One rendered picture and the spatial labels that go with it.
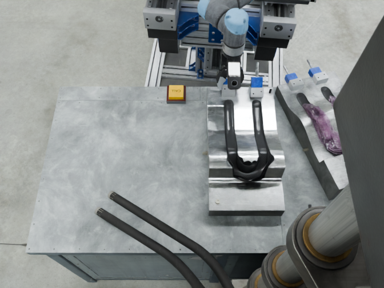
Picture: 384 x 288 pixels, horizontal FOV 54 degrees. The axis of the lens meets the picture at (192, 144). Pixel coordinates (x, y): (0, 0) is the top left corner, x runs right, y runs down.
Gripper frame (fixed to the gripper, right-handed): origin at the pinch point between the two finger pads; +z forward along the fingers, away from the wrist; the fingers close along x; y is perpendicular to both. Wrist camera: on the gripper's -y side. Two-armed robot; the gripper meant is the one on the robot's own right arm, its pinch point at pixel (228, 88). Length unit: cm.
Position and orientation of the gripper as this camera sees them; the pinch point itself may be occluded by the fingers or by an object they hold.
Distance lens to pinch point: 150.8
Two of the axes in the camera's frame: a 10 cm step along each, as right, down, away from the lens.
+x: -10.0, 0.0, 0.0
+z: 0.0, 4.8, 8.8
